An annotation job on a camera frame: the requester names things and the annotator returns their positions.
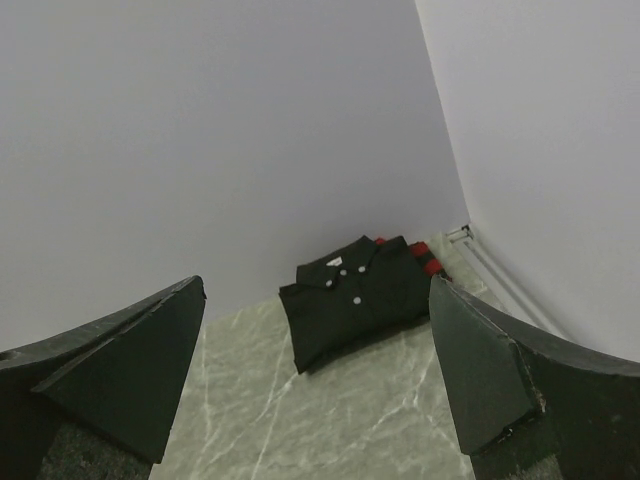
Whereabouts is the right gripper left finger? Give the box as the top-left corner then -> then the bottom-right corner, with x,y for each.
1,276 -> 206,479

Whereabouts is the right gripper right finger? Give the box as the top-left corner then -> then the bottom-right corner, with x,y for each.
429,277 -> 639,479

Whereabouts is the black long sleeve shirt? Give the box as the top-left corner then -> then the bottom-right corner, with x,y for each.
279,236 -> 431,374

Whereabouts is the red black plaid shirt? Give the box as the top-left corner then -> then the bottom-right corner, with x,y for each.
367,236 -> 450,289

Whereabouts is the aluminium right side rail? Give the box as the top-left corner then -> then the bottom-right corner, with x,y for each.
445,225 -> 575,341

